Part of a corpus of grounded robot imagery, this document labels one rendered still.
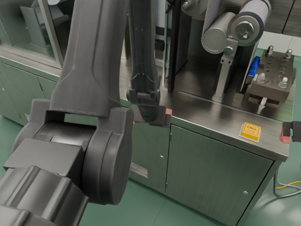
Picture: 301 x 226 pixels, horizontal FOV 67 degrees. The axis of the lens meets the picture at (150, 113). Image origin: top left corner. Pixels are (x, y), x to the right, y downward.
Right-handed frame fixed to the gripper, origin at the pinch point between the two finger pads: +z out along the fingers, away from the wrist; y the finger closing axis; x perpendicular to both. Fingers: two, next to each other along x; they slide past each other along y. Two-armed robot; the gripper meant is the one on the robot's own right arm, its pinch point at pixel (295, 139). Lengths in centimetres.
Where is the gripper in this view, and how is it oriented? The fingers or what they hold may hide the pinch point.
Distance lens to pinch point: 92.3
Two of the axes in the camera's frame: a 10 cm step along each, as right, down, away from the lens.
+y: -9.8, -1.2, 1.3
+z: 0.9, 3.3, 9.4
